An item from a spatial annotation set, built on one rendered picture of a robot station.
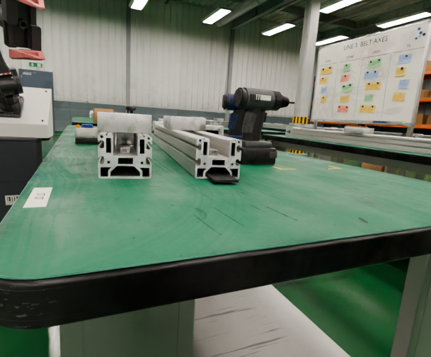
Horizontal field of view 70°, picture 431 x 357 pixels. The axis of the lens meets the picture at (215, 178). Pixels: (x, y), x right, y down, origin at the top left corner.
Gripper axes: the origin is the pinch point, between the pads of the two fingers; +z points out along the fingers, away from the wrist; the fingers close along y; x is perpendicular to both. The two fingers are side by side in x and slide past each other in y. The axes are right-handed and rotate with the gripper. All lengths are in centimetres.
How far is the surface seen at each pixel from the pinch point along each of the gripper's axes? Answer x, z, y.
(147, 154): 6.4, 29.9, -14.0
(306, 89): 839, -254, -113
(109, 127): 5.0, 18.9, -13.0
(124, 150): 5.3, 24.4, -15.8
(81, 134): 28, -28, -39
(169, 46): 874, -854, -157
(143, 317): -13, 54, -20
